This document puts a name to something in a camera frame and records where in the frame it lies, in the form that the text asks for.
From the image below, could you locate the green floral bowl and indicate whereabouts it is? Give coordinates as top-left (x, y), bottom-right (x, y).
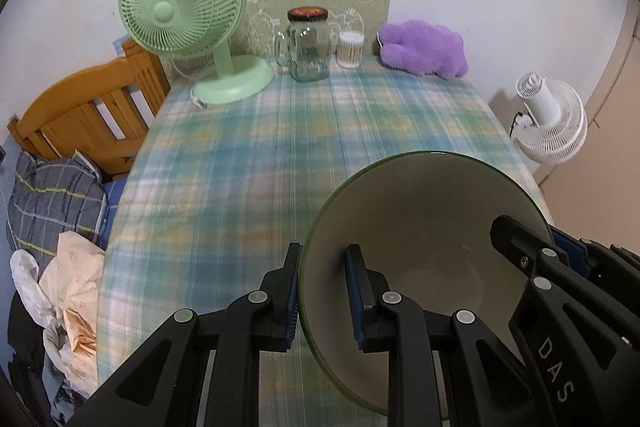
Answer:
top-left (299, 152), bottom-right (551, 414)

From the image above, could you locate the beige door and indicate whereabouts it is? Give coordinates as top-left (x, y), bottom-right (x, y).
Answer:
top-left (536, 0), bottom-right (639, 253)

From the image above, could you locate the white floor fan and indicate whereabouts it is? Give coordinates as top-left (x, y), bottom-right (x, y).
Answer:
top-left (515, 72), bottom-right (588, 165)

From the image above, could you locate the pale crumpled cloth pile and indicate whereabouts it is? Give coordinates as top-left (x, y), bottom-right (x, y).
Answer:
top-left (10, 232), bottom-right (105, 398)

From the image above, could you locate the plaid tablecloth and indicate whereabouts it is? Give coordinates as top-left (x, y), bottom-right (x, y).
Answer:
top-left (94, 53), bottom-right (554, 427)

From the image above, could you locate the grey plaid pillow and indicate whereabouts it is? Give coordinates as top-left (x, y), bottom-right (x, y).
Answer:
top-left (6, 152), bottom-right (107, 265)

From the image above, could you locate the purple plush toy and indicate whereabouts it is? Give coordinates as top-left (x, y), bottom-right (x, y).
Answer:
top-left (378, 20), bottom-right (469, 79)

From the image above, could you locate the cotton swab container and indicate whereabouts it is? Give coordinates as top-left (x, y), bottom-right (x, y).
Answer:
top-left (336, 30), bottom-right (366, 69)

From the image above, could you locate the wooden bed headboard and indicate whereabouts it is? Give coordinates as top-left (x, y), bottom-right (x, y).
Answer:
top-left (8, 39), bottom-right (170, 178)

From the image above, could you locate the glass mason jar mug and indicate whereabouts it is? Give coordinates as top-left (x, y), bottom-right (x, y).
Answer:
top-left (273, 6), bottom-right (332, 82)

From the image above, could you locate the green desk fan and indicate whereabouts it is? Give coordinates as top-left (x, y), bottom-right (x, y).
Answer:
top-left (118, 0), bottom-right (273, 108)

